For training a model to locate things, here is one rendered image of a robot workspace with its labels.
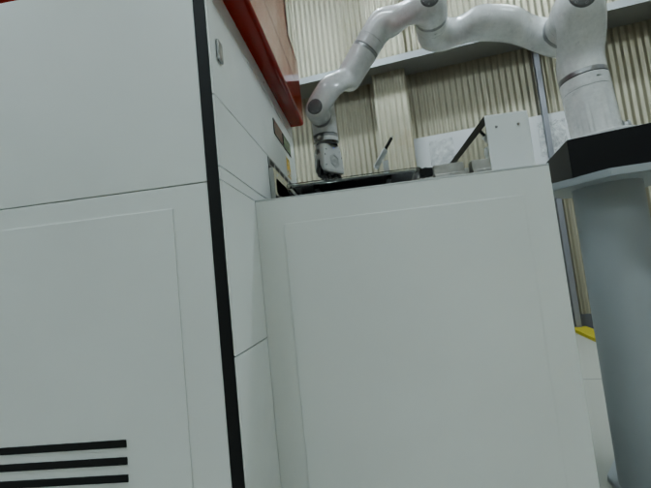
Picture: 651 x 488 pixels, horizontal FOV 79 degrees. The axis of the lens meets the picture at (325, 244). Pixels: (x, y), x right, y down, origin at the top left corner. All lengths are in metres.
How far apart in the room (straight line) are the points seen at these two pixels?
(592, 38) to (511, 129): 0.44
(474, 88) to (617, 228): 2.94
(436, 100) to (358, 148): 0.82
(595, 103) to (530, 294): 0.61
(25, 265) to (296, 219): 0.51
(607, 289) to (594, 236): 0.14
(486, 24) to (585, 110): 0.38
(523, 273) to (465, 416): 0.31
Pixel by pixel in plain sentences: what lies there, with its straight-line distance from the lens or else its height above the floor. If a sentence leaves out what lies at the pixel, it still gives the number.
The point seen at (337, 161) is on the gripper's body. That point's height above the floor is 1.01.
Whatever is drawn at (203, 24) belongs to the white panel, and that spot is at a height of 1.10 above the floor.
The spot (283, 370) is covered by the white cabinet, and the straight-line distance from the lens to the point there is 0.89.
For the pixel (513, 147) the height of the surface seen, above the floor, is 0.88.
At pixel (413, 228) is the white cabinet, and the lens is 0.85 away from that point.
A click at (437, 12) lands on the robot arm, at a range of 1.37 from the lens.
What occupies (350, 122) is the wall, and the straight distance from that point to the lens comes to 4.00.
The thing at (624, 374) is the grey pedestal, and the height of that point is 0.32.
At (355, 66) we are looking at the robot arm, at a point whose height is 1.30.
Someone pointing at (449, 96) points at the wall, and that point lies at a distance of 3.99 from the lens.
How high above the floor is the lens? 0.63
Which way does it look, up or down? 5 degrees up
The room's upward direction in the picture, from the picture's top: 6 degrees counter-clockwise
